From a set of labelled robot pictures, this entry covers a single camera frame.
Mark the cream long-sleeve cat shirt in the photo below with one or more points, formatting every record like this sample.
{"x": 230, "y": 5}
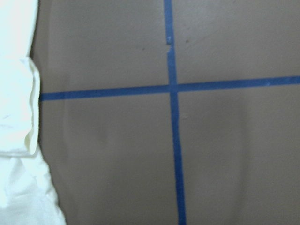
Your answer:
{"x": 27, "y": 194}

